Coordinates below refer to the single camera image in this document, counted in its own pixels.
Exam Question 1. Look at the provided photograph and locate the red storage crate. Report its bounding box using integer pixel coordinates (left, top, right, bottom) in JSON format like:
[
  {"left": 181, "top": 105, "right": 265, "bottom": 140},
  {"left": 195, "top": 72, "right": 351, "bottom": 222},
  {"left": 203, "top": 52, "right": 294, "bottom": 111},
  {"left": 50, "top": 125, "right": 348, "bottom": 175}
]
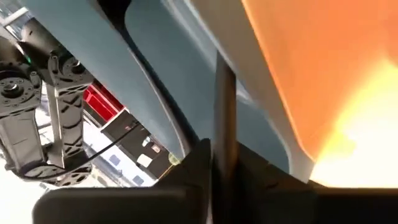
[{"left": 82, "top": 80, "right": 126, "bottom": 123}]

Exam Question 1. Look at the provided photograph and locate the black equipment box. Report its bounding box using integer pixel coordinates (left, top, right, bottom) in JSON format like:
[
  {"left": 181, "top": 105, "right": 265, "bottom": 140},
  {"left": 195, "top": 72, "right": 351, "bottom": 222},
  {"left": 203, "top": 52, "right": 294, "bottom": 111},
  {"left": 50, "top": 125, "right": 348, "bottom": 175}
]
[{"left": 99, "top": 108, "right": 175, "bottom": 180}]

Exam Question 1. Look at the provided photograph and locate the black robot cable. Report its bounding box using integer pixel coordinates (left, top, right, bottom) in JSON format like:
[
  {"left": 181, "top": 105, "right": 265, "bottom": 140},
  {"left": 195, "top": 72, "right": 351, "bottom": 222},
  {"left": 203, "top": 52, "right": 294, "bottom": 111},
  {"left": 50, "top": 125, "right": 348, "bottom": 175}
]
[{"left": 12, "top": 120, "right": 141, "bottom": 182}]

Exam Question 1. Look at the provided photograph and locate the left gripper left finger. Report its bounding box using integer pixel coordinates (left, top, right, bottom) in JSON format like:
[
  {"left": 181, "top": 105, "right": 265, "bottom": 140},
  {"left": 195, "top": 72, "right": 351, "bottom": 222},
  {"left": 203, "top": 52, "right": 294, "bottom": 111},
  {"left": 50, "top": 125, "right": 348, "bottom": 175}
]
[{"left": 32, "top": 139, "right": 214, "bottom": 224}]

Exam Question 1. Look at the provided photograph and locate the grey-blue plastic bin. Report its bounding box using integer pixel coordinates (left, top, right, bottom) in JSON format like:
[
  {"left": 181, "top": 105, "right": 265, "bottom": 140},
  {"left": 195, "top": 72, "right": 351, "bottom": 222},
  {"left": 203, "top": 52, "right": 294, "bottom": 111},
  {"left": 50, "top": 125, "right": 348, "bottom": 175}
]
[{"left": 18, "top": 0, "right": 315, "bottom": 184}]

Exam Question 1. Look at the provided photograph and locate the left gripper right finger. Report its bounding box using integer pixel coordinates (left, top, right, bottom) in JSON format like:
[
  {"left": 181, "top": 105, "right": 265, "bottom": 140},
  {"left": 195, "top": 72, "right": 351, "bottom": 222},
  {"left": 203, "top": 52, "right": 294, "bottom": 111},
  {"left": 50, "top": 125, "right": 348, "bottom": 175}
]
[{"left": 238, "top": 142, "right": 398, "bottom": 224}]

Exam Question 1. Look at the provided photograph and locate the wooden box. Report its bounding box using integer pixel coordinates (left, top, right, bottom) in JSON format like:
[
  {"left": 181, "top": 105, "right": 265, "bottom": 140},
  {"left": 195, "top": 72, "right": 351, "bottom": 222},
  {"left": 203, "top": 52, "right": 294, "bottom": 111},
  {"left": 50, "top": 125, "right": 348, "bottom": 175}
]
[{"left": 241, "top": 0, "right": 398, "bottom": 189}]

